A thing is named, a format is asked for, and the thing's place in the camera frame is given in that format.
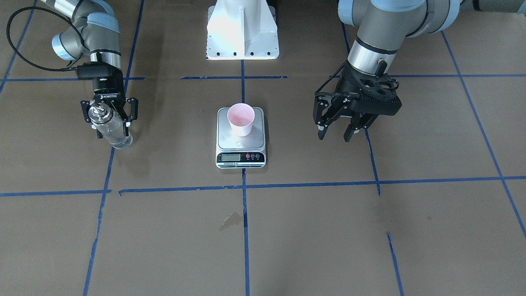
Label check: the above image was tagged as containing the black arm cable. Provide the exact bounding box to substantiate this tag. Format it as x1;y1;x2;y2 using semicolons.
6;6;93;72
314;61;350;99

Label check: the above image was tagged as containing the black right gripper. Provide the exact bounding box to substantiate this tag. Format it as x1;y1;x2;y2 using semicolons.
80;69;139;139

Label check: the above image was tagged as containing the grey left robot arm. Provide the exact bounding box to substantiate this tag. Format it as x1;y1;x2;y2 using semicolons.
313;0;525;142

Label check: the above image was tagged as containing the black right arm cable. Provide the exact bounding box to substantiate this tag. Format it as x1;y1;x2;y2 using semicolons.
6;6;93;72

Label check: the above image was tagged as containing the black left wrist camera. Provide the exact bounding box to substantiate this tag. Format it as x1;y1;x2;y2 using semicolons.
350;96;402;116

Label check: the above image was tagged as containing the pink paper cup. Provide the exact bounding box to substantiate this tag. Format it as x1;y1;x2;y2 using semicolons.
227;103;255;136

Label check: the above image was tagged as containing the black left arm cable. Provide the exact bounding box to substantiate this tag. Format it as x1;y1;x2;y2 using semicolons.
314;61;350;99

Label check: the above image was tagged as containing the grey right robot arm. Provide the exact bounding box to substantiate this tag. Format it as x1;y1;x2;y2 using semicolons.
44;0;138;136

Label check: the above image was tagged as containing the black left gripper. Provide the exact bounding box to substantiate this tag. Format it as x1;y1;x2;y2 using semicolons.
313;61;400;142

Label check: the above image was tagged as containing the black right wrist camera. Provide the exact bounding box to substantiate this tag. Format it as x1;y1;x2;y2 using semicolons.
75;61;115;80

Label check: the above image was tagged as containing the white digital kitchen scale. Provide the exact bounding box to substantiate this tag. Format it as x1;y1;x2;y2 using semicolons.
215;107;267;169

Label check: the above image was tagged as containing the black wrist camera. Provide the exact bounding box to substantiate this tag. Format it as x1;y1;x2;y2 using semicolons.
350;96;402;116
75;61;115;80

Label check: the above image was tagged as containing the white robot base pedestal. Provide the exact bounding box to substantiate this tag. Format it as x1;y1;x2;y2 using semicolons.
205;0;280;60

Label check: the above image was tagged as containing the clear glass sauce bottle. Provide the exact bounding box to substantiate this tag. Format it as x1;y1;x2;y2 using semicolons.
88;102;133;149

